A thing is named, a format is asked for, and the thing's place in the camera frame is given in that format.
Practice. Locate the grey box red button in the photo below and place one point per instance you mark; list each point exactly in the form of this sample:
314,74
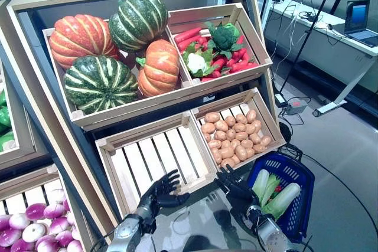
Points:
295,106

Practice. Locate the green striped pumpkin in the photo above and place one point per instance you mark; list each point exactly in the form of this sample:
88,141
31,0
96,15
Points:
100,85
138,19

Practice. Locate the black tripod stand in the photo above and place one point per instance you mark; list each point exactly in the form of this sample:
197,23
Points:
309,27

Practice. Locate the purple white turnip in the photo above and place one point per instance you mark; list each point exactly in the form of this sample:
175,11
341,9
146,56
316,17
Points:
59,225
54,210
3,222
35,211
34,232
19,221
22,246
9,235
44,243
63,238

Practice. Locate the wooden pepper crate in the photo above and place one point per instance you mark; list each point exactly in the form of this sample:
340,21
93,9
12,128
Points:
26,145

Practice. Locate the red tomato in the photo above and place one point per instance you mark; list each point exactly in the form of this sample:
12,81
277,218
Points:
277,188

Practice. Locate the green broccoli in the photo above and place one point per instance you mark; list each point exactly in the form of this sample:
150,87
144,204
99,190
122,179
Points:
226,36

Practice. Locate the large orange pumpkin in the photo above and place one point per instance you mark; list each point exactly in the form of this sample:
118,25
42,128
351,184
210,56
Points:
79,39

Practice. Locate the wooden pumpkin crate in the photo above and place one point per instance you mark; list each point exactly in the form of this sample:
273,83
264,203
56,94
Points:
136,103

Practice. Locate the green bell pepper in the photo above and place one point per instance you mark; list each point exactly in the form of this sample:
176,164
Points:
4,116
6,140
2,98

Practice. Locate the wooden potato crate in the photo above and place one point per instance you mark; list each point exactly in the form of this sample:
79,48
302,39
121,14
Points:
224,101

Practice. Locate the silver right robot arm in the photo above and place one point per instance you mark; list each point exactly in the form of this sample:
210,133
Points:
271,234

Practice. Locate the white desk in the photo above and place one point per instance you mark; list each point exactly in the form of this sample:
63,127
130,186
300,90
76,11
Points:
325,54

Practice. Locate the wooden carrot crate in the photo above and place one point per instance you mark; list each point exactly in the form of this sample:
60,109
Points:
200,16

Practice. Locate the small orange pumpkin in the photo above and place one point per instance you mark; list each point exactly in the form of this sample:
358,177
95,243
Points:
159,69

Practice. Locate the wooden turnip crate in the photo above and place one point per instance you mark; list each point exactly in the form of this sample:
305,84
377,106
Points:
29,181

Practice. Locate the brown potato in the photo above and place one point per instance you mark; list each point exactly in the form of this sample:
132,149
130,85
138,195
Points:
251,115
227,162
250,153
259,148
229,121
241,136
230,134
246,143
236,160
220,135
239,128
240,152
254,138
250,129
217,155
221,125
214,144
265,140
226,152
257,125
241,118
208,128
212,117

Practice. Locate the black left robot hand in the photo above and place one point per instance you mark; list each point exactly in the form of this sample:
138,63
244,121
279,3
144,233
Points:
159,196

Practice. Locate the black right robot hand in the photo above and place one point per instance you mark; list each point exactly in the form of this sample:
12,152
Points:
236,190

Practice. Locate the black power adapter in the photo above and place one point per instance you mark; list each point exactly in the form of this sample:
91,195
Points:
280,99

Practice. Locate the white cauliflower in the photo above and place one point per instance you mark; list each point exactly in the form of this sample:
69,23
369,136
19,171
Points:
196,62

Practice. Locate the blue plastic shopping basket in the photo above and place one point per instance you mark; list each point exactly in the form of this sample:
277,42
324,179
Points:
308,190

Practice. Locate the open grey laptop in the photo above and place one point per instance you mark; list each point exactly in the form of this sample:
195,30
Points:
357,16

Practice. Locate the wooden cabbage crate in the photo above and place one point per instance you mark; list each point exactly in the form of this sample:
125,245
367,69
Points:
141,134

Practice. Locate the red orange carrot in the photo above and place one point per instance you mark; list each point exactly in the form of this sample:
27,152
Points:
241,39
187,35
218,63
243,66
189,43

